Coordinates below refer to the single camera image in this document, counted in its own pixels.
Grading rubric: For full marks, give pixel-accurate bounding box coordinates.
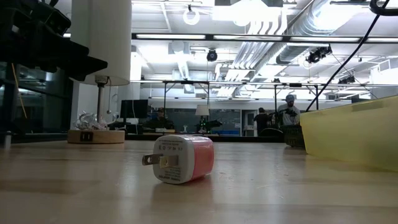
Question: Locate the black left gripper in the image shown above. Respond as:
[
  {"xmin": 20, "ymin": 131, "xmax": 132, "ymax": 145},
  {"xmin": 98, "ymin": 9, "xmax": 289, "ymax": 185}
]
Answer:
[{"xmin": 9, "ymin": 6, "xmax": 109, "ymax": 82}]

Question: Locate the pink white plug adapter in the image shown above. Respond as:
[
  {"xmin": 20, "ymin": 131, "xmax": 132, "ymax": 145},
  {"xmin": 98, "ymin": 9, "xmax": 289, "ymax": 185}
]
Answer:
[{"xmin": 142, "ymin": 134, "xmax": 215, "ymax": 185}]

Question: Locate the black office chair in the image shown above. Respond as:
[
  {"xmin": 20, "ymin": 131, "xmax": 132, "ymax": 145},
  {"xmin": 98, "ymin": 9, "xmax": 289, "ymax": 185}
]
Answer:
[{"xmin": 259, "ymin": 127, "xmax": 284, "ymax": 138}]

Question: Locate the white shade wooden base lamp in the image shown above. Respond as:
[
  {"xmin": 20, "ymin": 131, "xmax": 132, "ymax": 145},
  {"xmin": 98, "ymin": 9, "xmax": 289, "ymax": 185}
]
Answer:
[{"xmin": 67, "ymin": 0, "xmax": 132, "ymax": 144}]

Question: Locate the crumpled clear plastic wrap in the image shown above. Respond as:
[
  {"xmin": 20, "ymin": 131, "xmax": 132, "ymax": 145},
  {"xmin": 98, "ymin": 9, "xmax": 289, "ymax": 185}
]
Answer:
[{"xmin": 74, "ymin": 111, "xmax": 109, "ymax": 131}]

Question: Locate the black computer monitor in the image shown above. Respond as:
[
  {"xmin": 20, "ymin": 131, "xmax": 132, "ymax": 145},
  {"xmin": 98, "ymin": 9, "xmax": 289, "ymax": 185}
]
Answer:
[{"xmin": 119, "ymin": 99, "xmax": 149, "ymax": 119}]

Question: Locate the person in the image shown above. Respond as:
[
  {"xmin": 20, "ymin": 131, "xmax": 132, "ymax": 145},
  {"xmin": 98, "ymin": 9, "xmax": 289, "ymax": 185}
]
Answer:
[
  {"xmin": 253, "ymin": 107, "xmax": 271, "ymax": 136},
  {"xmin": 276, "ymin": 94, "xmax": 301, "ymax": 126},
  {"xmin": 146, "ymin": 107, "xmax": 175, "ymax": 130}
]

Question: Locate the small white shade lamp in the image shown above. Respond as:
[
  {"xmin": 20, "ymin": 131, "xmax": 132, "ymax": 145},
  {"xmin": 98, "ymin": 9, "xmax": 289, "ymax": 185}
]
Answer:
[{"xmin": 195, "ymin": 104, "xmax": 210, "ymax": 133}]

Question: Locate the black mesh basket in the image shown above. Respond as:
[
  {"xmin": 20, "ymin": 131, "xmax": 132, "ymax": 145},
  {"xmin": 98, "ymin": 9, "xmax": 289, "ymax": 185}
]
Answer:
[{"xmin": 282, "ymin": 123, "xmax": 306, "ymax": 148}]

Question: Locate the yellow translucent plastic tray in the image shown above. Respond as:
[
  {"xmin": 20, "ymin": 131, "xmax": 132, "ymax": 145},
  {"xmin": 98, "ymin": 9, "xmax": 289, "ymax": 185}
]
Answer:
[{"xmin": 299, "ymin": 95, "xmax": 398, "ymax": 172}]

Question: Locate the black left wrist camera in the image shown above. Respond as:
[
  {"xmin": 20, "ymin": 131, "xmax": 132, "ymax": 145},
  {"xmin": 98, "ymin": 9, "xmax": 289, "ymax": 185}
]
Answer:
[{"xmin": 42, "ymin": 7, "xmax": 72, "ymax": 37}]

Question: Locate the black aluminium table frame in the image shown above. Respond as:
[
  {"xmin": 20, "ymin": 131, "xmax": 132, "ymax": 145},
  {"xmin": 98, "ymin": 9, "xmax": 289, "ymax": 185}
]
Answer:
[{"xmin": 11, "ymin": 132, "xmax": 285, "ymax": 144}]

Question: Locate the black metal stand frame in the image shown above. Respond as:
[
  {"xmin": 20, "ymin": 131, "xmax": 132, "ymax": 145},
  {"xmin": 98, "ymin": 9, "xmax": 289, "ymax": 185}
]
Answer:
[
  {"xmin": 162, "ymin": 80, "xmax": 210, "ymax": 127},
  {"xmin": 272, "ymin": 82, "xmax": 320, "ymax": 122}
]

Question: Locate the round ceiling ring lamp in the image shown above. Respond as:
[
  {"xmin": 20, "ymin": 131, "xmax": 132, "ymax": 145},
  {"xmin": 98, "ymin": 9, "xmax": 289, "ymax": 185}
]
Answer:
[{"xmin": 182, "ymin": 4, "xmax": 201, "ymax": 26}]

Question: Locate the black ceiling dome camera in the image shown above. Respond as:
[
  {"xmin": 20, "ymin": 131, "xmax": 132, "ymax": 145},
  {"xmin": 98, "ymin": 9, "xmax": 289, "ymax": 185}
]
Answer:
[{"xmin": 206, "ymin": 49, "xmax": 219, "ymax": 63}]

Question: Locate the black overhead mounted camera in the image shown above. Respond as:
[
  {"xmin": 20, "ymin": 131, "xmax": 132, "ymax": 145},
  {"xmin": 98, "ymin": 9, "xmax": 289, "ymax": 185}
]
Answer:
[{"xmin": 305, "ymin": 45, "xmax": 333, "ymax": 65}]

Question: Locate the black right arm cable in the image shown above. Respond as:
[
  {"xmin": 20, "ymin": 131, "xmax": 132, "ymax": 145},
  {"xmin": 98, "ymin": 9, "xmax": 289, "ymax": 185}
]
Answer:
[{"xmin": 305, "ymin": 0, "xmax": 398, "ymax": 112}]

